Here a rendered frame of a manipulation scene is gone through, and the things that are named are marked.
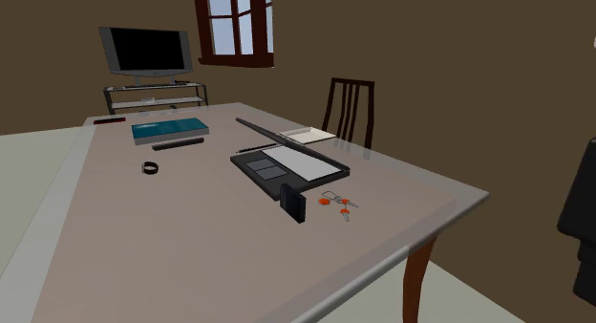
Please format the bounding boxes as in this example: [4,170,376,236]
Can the white shallow tray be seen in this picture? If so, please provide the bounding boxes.
[279,126,338,145]

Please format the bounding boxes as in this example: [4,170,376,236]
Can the black pen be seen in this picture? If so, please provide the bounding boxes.
[235,142,281,155]

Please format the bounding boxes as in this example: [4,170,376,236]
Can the dark wooden chair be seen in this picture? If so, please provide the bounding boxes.
[321,76,376,150]

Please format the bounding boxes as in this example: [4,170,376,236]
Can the black remote control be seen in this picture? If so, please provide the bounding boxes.
[151,137,205,152]

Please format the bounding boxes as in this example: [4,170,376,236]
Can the television on grey shelf stand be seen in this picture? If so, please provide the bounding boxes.
[97,26,209,116]

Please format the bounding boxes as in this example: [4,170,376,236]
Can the teal book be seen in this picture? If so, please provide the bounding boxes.
[131,117,210,146]

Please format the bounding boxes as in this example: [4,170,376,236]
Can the glass top wooden table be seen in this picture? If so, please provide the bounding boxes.
[0,101,491,323]

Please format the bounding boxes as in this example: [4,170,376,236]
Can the black open folder with notepad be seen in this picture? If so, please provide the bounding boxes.
[229,117,351,203]

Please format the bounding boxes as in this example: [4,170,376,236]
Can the keys with orange tags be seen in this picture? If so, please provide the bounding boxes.
[317,189,360,223]

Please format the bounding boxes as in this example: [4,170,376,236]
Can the small black box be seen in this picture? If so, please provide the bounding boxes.
[279,183,308,225]

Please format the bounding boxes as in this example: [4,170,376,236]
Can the dark red framed window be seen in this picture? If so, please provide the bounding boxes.
[192,0,275,70]

